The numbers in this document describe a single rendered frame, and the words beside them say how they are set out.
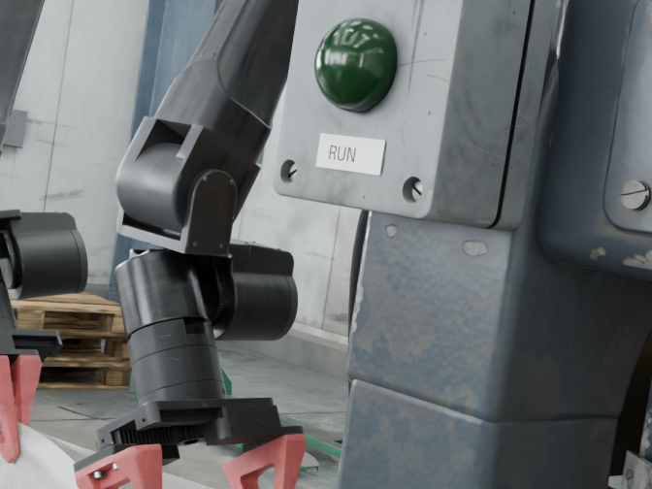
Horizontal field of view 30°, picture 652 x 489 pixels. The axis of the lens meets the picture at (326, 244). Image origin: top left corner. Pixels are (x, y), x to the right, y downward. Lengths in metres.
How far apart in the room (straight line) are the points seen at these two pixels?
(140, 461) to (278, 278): 0.19
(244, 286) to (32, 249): 0.28
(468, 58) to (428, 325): 0.10
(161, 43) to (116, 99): 0.55
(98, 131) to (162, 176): 8.40
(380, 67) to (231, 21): 0.45
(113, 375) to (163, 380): 5.69
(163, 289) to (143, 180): 0.07
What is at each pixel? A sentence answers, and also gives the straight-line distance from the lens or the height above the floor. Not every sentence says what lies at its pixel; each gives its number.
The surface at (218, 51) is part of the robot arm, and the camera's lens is 0.81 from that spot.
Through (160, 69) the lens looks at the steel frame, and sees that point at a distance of 9.33.
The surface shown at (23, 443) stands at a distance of 0.97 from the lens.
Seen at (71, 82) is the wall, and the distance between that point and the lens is 9.04.
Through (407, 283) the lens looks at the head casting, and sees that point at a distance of 0.43.
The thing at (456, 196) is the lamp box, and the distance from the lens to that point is 0.37.
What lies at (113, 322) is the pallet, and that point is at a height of 0.36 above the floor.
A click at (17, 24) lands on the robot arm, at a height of 1.34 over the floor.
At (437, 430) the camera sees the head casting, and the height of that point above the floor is 1.17.
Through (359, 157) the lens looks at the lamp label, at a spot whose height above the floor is 1.26.
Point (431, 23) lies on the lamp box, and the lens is 0.38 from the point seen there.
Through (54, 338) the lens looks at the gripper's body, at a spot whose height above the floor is 1.09.
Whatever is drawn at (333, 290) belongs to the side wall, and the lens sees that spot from 7.97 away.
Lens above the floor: 1.25
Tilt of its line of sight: 3 degrees down
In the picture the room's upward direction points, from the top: 9 degrees clockwise
